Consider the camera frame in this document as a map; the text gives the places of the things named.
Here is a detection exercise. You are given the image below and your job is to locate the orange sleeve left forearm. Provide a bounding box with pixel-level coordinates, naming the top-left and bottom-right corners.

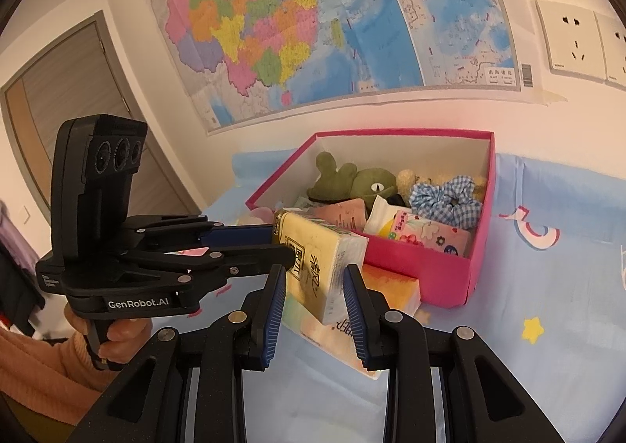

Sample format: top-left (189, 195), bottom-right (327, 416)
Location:
top-left (0, 330), bottom-right (117, 425)

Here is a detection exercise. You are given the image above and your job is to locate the floral pink tissue pack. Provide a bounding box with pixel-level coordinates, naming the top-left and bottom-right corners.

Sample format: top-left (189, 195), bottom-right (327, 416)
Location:
top-left (387, 211), bottom-right (471, 256)

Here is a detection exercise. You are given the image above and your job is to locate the pink face mask sachet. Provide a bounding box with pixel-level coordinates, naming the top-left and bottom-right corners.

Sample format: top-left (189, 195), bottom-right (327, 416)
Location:
top-left (311, 198), bottom-right (367, 232)

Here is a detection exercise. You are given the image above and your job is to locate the beige teddy bear plush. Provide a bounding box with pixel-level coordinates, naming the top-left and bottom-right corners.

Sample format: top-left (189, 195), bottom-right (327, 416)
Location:
top-left (396, 169), bottom-right (487, 205)

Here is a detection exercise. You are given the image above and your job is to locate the green frog plush toy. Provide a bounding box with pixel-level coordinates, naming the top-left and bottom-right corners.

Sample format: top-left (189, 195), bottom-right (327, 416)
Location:
top-left (307, 151), bottom-right (398, 209)

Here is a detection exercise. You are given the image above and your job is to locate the white printed wipes pack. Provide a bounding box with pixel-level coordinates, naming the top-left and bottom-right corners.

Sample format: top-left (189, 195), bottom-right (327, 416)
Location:
top-left (363, 196), bottom-right (407, 238)

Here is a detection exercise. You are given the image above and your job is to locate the colourful wall map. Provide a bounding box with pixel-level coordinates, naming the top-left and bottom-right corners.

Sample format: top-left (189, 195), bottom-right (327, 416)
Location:
top-left (149, 0), bottom-right (537, 131)

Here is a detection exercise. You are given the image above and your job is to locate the yellow tissue pack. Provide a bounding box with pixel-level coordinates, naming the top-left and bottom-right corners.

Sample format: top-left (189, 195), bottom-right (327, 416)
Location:
top-left (273, 209), bottom-right (368, 324)

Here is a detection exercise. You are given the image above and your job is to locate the blue cartoon bed sheet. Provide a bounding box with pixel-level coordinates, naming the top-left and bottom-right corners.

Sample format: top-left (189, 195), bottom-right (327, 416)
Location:
top-left (151, 148), bottom-right (626, 443)

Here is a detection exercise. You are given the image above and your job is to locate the blue gingham scrunchie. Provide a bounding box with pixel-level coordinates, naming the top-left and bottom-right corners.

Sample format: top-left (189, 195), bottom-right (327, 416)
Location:
top-left (408, 176), bottom-right (483, 230)

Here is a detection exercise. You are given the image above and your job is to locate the pink cardboard box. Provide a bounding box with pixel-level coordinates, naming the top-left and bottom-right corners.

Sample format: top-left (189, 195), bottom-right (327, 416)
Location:
top-left (246, 128), bottom-right (495, 308)

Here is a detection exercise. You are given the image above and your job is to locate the white wall socket panel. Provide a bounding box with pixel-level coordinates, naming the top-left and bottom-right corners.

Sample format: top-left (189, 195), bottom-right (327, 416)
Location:
top-left (536, 0), bottom-right (606, 81)

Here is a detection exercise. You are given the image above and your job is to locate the person's left hand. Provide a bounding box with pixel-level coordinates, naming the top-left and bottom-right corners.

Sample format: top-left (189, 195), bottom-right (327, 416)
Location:
top-left (95, 318), bottom-right (153, 365)

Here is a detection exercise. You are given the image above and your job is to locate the grey wooden door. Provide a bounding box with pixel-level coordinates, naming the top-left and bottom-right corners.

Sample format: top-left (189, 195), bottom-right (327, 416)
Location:
top-left (1, 12), bottom-right (200, 220)

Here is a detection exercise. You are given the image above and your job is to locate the large pastel tissue pack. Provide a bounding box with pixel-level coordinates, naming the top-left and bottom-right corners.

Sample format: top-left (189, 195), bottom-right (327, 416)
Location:
top-left (280, 263), bottom-right (424, 381)

